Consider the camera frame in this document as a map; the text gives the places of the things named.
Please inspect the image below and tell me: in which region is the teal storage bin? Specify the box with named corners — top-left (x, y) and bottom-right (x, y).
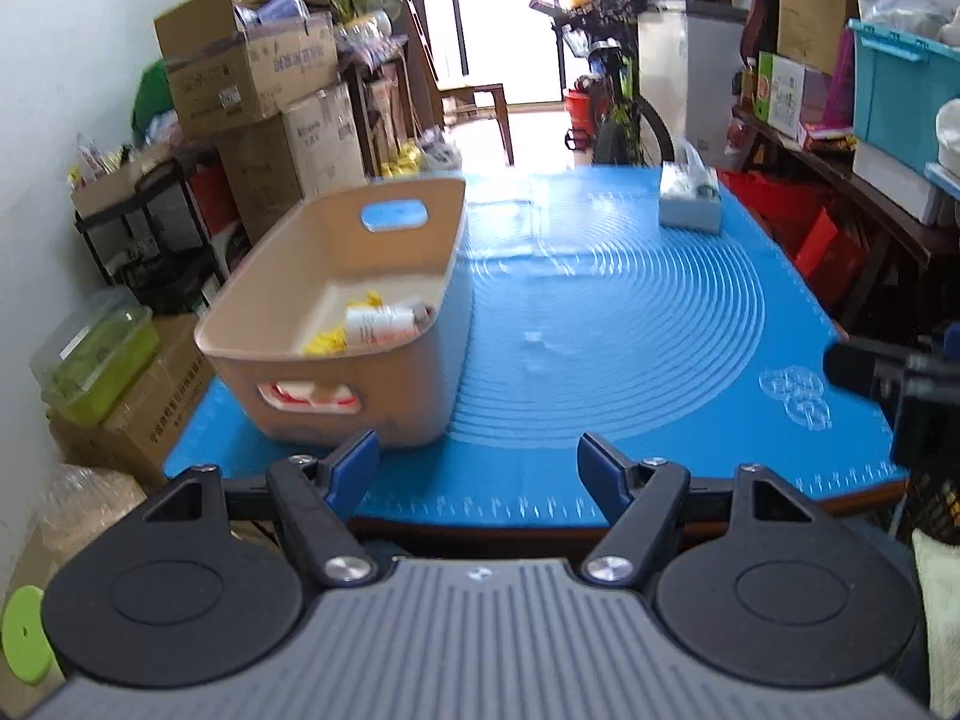
top-left (847, 19), bottom-right (960, 177)

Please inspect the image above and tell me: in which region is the wooden side shelf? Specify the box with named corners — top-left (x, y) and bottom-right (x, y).
top-left (731, 105), bottom-right (960, 331)

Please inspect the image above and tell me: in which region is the green food container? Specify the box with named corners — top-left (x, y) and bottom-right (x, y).
top-left (30, 286), bottom-right (162, 425)

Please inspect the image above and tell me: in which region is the dark wooden table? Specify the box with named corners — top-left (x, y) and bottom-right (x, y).
top-left (337, 37), bottom-right (421, 181)

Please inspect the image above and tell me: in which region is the green bag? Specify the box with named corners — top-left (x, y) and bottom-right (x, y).
top-left (133, 60), bottom-right (177, 132)

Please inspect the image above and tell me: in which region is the white cabinet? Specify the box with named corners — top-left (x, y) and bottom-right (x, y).
top-left (637, 0), bottom-right (751, 166)

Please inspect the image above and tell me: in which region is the wooden chair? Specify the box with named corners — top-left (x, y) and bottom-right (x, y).
top-left (405, 0), bottom-right (515, 166)

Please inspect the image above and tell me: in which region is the brown cardboard sheet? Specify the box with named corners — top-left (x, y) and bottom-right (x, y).
top-left (776, 0), bottom-right (863, 76)

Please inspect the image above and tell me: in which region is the small cardboard box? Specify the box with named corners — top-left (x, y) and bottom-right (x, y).
top-left (71, 142), bottom-right (173, 218)

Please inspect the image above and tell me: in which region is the black metal rack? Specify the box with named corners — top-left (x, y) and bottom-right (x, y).
top-left (75, 157), bottom-right (230, 316)

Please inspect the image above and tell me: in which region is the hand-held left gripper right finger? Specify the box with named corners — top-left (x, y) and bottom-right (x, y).
top-left (577, 431), bottom-right (815, 590)

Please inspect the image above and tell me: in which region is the red gift bag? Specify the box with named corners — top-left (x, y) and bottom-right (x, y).
top-left (793, 208), bottom-right (867, 308)
top-left (720, 169), bottom-right (830, 256)

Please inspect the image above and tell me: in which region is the green and white carton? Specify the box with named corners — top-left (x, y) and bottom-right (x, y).
top-left (756, 51), bottom-right (807, 140)

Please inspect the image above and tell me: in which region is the green bicycle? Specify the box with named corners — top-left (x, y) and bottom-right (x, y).
top-left (529, 0), bottom-right (676, 166)

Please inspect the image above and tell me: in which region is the clear plastic bag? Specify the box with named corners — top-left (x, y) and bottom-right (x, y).
top-left (416, 131), bottom-right (462, 172)

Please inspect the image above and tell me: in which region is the white flat box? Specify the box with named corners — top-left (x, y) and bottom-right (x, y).
top-left (851, 142), bottom-right (942, 226)

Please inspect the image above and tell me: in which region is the beige plastic basket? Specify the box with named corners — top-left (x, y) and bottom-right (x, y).
top-left (193, 174), bottom-right (470, 451)

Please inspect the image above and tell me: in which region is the brown cardboard box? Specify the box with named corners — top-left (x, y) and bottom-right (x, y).
top-left (49, 315), bottom-right (218, 488)

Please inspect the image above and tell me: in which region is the green round disc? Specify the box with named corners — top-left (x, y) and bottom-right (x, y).
top-left (0, 585), bottom-right (57, 685)

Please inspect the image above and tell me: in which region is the open cardboard box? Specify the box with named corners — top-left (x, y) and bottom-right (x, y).
top-left (154, 0), bottom-right (340, 140)

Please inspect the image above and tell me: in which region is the crumpled clear plastic wrap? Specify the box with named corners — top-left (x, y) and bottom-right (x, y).
top-left (26, 465), bottom-right (147, 563)

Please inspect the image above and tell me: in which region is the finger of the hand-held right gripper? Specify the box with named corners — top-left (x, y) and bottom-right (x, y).
top-left (823, 337), bottom-right (938, 400)

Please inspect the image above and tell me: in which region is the pale yellow cloth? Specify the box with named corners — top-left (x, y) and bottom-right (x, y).
top-left (911, 529), bottom-right (960, 713)

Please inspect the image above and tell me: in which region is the white plastic bottle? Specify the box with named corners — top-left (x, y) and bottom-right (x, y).
top-left (343, 304), bottom-right (425, 347)

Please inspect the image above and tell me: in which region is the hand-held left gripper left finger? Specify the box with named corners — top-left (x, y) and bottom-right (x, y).
top-left (142, 429), bottom-right (382, 590)

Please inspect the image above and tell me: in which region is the large cardboard box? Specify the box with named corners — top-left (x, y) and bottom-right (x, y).
top-left (217, 82), bottom-right (368, 222)

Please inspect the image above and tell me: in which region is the yellow plastic toy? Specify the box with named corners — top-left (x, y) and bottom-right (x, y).
top-left (304, 289), bottom-right (387, 357)

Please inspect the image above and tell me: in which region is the blue silicone mat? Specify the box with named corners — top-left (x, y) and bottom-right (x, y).
top-left (163, 165), bottom-right (912, 530)

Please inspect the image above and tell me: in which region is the red storage box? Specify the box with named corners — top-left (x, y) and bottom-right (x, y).
top-left (187, 161), bottom-right (239, 237)

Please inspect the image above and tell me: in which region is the white tissue box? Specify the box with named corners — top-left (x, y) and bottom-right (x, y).
top-left (658, 139), bottom-right (722, 233)

